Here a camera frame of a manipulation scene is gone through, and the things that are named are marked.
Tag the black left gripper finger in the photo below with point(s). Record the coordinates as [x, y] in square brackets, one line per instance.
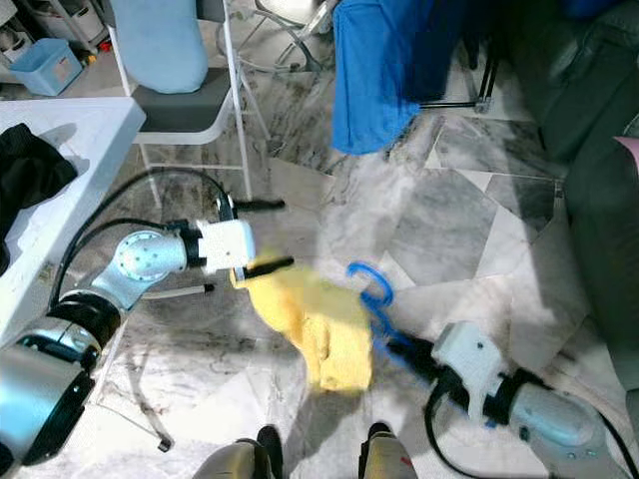
[268, 268]
[260, 206]

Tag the blue plastic hanger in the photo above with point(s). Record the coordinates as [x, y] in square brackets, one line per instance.
[387, 289]

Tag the yellow shirt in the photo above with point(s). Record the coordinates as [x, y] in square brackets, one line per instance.
[310, 329]

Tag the black garment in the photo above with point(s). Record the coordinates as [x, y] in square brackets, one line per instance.
[30, 180]

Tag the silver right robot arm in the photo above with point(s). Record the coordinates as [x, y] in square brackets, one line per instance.
[554, 424]

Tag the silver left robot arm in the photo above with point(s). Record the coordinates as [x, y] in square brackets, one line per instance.
[50, 389]

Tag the robot right leg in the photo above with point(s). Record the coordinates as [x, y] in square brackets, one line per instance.
[389, 457]

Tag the white folding chair grey seat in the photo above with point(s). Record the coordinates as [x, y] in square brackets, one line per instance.
[180, 105]

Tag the light blue shirt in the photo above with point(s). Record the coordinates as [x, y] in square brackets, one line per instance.
[379, 80]

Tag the light blue pillow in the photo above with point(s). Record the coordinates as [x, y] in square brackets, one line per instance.
[160, 45]

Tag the dark green sofa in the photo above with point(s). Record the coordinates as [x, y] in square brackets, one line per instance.
[599, 220]

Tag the navy blue shirt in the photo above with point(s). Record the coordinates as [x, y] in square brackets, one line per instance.
[454, 50]

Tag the light blue storage bin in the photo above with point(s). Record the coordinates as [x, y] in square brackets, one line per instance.
[47, 70]

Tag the pink cushion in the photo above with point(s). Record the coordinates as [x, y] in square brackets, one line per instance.
[631, 160]

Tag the blue plastic crate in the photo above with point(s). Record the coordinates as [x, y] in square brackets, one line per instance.
[594, 8]

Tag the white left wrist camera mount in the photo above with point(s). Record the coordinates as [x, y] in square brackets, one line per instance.
[228, 246]

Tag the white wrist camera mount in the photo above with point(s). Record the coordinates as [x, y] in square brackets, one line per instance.
[228, 246]
[469, 354]

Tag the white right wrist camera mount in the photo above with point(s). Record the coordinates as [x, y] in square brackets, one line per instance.
[469, 354]

